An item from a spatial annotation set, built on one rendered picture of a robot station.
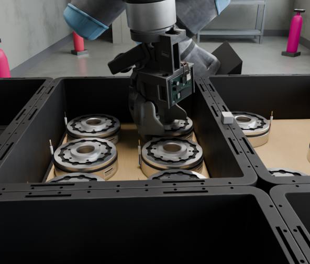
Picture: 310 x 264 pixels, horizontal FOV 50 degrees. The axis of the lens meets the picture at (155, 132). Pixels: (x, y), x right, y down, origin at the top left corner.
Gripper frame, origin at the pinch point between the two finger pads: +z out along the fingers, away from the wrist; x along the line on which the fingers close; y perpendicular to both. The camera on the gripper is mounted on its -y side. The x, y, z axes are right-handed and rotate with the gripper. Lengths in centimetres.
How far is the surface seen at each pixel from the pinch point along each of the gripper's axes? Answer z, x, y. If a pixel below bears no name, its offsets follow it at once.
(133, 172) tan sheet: 0.6, -10.6, 4.7
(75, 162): -3.4, -17.4, -0.7
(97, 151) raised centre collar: -3.5, -13.5, -0.1
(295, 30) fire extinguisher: 112, 435, -138
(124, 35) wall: 120, 336, -383
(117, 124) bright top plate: -1.6, -3.8, -6.1
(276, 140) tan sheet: 4.5, 15.9, 17.1
